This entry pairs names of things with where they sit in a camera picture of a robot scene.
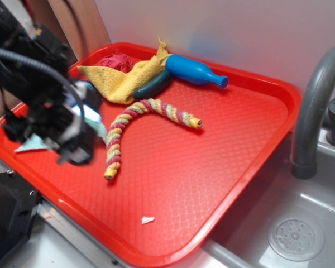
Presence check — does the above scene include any black block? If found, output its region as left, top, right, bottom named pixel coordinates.
left=83, top=81, right=103, bottom=112

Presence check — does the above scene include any blue plastic bottle toy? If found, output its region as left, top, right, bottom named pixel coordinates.
left=165, top=54, right=229, bottom=89

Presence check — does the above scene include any red crumpled ball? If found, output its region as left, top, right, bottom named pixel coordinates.
left=100, top=53, right=134, bottom=73

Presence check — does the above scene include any grey toy faucet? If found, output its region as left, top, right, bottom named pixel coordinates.
left=290, top=47, right=335, bottom=179

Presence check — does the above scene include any yellow cloth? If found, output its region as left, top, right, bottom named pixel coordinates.
left=78, top=41, right=171, bottom=104

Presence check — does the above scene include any grey toy sink basin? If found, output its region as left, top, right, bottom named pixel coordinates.
left=203, top=131, right=335, bottom=268

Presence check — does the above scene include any wooden board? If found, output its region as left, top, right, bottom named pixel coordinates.
left=47, top=0, right=112, bottom=60

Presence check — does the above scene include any red plastic tray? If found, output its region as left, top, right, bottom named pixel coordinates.
left=0, top=41, right=302, bottom=268

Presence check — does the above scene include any light blue cloth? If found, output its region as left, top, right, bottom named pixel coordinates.
left=15, top=121, right=108, bottom=152

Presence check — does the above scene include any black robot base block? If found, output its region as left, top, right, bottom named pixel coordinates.
left=0, top=170, right=40, bottom=264

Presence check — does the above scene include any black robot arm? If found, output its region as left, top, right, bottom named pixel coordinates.
left=0, top=1, right=102, bottom=165

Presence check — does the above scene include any dark green cucumber toy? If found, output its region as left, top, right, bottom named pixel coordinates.
left=133, top=69, right=172, bottom=101

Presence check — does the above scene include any small white paper scrap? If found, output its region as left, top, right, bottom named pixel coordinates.
left=141, top=216, right=155, bottom=225

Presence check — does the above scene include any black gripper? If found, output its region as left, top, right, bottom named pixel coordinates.
left=2, top=80, right=103, bottom=166

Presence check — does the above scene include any twisted multicolour rope toy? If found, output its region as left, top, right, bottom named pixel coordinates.
left=103, top=98, right=203, bottom=180

